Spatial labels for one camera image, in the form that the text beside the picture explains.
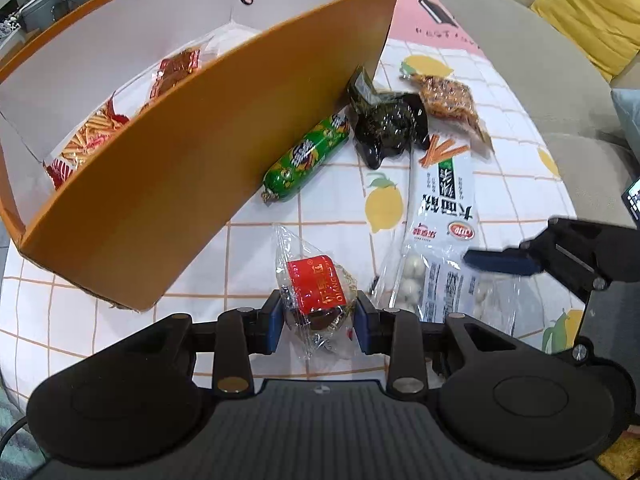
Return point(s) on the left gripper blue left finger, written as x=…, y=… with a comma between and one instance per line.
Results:
x=270, y=323

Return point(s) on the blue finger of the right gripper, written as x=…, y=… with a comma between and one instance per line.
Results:
x=512, y=261

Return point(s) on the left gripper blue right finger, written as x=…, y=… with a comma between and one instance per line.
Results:
x=367, y=325

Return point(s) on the clear pack red label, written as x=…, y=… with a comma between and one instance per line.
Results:
x=319, y=297

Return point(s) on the white ball candy bag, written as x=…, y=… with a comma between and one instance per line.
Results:
x=424, y=273

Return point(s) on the green sausage snack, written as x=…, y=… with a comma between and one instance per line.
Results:
x=291, y=171

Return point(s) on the brown peanut vacuum pack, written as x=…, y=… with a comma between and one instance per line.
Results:
x=445, y=98

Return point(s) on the dark seaweed snack pack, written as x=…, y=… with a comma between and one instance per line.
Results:
x=388, y=123

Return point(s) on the Mimi shrimp stick bag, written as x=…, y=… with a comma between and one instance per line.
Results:
x=100, y=127

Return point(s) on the red spicy snack bag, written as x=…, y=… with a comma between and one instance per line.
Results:
x=171, y=71

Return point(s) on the smartphone with lit screen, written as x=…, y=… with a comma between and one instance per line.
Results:
x=631, y=200

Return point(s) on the light blue cushion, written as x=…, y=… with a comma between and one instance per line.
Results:
x=627, y=105

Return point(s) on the beige sofa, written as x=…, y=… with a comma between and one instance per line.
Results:
x=567, y=98

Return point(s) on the orange cardboard storage box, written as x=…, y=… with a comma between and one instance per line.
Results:
x=126, y=224

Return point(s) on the lemon pattern checkered mat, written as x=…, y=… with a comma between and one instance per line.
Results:
x=352, y=213

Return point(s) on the yellow cushion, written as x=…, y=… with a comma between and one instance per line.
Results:
x=605, y=31

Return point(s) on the grey green plant pot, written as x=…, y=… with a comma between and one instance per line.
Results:
x=40, y=14

